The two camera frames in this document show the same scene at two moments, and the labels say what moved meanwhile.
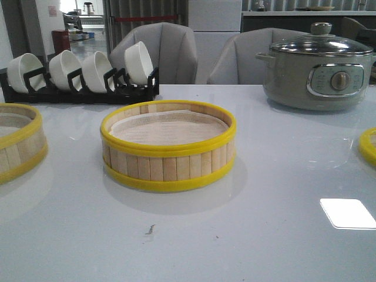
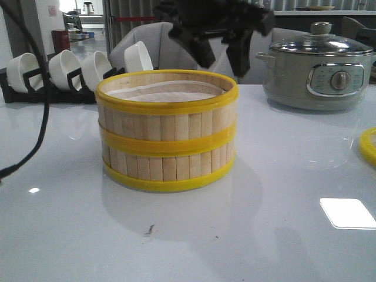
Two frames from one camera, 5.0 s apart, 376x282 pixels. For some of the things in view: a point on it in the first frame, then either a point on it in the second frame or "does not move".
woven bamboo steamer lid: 367,146 does not move
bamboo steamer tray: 23,145 to 167,110
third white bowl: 94,67 does not move
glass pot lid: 321,41 does not move
